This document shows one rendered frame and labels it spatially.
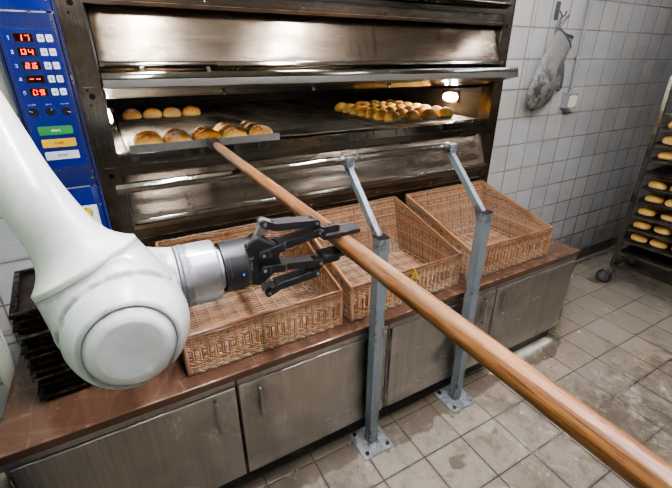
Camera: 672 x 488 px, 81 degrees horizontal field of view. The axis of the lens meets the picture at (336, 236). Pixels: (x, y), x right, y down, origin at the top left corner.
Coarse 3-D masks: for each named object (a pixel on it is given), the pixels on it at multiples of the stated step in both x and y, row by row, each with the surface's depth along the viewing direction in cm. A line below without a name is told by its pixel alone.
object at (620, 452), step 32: (288, 192) 87; (320, 224) 71; (352, 256) 62; (416, 288) 51; (448, 320) 45; (480, 352) 41; (512, 352) 40; (512, 384) 38; (544, 384) 36; (576, 416) 33; (608, 448) 31; (640, 448) 30; (640, 480) 29
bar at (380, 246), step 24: (432, 144) 154; (456, 144) 157; (264, 168) 123; (288, 168) 126; (312, 168) 131; (456, 168) 157; (120, 192) 105; (360, 192) 134; (480, 216) 150; (384, 240) 127; (480, 240) 152; (480, 264) 157; (384, 288) 135; (384, 312) 140; (456, 360) 179; (456, 384) 182; (456, 408) 182; (360, 432) 170
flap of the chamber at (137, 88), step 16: (112, 80) 114; (128, 80) 116; (144, 80) 118; (160, 80) 120; (176, 80) 122; (192, 80) 124; (208, 80) 127; (224, 80) 129; (240, 80) 131; (256, 80) 134; (272, 80) 136; (288, 80) 139; (304, 80) 142; (320, 80) 145; (336, 80) 148; (352, 80) 151; (368, 80) 154; (384, 80) 158; (400, 80) 162; (416, 80) 167; (432, 80) 172; (448, 80) 178; (464, 80) 185; (480, 80) 191; (496, 80) 199; (112, 96) 127; (128, 96) 131; (144, 96) 134; (160, 96) 138
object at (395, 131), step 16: (384, 128) 186; (400, 128) 188; (416, 128) 193; (432, 128) 197; (448, 128) 203; (464, 128) 208; (240, 144) 154; (256, 144) 157; (272, 144) 160; (288, 144) 163; (304, 144) 167; (320, 144) 170; (128, 160) 137; (144, 160) 139; (160, 160) 142; (176, 160) 144
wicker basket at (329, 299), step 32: (256, 224) 165; (288, 256) 174; (256, 288) 168; (320, 288) 155; (192, 320) 147; (224, 320) 147; (256, 320) 126; (288, 320) 133; (320, 320) 140; (192, 352) 120; (224, 352) 125; (256, 352) 131
